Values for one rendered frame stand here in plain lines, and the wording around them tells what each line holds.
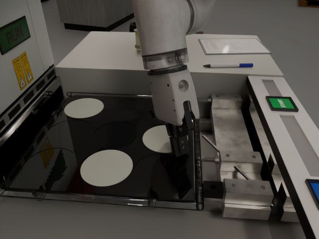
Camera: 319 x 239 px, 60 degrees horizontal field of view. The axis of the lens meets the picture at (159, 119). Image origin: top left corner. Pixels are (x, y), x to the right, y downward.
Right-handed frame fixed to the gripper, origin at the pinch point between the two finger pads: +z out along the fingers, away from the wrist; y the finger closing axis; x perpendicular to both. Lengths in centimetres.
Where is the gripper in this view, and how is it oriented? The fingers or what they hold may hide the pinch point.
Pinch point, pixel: (179, 144)
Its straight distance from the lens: 56.1
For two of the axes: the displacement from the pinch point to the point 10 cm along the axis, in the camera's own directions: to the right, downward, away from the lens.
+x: -8.7, 2.8, -4.2
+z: 1.7, 9.5, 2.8
